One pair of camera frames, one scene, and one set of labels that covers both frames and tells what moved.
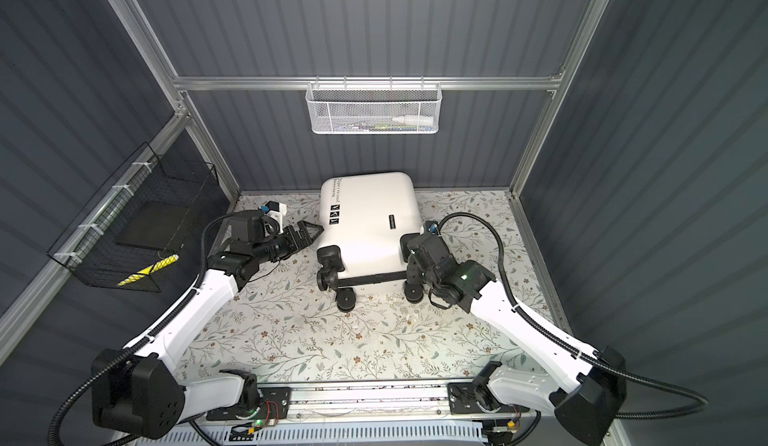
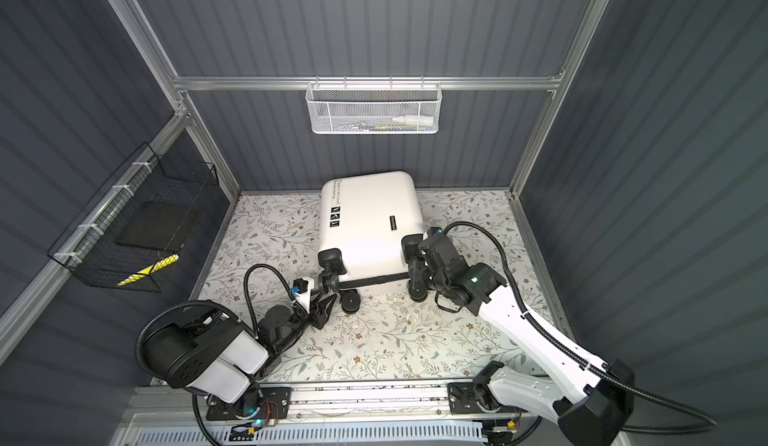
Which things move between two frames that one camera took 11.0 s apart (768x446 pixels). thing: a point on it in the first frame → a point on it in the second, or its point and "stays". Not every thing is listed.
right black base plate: x=462 y=400 stays
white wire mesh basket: x=374 y=108 stays
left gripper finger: x=310 y=229 → x=314 y=309
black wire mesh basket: x=133 y=235 stays
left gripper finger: x=301 y=238 → x=324 y=309
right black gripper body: x=414 y=274 stays
